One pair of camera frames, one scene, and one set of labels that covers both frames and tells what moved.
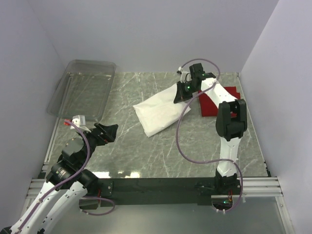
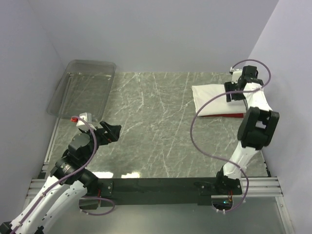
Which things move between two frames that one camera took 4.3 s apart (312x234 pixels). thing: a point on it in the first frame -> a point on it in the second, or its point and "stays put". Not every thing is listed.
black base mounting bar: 170,192 stays put
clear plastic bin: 84,89 stays put
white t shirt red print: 157,112 -> 217,106
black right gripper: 182,95 -> 234,91
